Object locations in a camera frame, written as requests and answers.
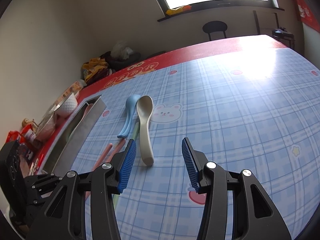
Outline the pink chopstick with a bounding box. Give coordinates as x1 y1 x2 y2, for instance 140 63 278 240
85 142 114 201
106 138 126 163

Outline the blue spoon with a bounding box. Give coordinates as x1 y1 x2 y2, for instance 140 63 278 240
117 94 141 139

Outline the beige spoon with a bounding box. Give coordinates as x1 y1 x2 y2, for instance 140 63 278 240
137 95 154 166

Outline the pink spoon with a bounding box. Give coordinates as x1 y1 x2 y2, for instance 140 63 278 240
83 103 94 117

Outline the steel utensil tray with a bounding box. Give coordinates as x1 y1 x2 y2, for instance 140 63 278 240
39 95 106 176

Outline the plastic covered pink bowl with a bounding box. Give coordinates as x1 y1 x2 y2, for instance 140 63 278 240
36 112 56 141

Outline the white ceramic bowl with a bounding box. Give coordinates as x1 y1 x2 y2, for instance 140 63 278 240
54 92 78 118

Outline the blue plaid table mat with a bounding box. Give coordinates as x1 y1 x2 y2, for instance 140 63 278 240
72 48 319 239

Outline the yellow clothes pile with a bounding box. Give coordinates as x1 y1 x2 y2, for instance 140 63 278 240
81 57 108 84

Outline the white plastic bag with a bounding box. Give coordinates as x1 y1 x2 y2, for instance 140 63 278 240
111 41 134 60

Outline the red table cover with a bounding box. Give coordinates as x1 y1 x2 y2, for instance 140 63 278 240
30 34 291 176

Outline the black rice cooker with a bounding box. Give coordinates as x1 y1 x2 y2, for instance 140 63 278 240
272 27 295 50

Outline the black round stool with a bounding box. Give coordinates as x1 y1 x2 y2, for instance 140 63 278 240
202 21 228 41

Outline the red cloth on refrigerator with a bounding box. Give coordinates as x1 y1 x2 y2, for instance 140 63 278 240
295 0 319 32

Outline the yellow item on sill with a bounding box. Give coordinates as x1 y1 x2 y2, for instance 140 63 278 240
165 5 191 16

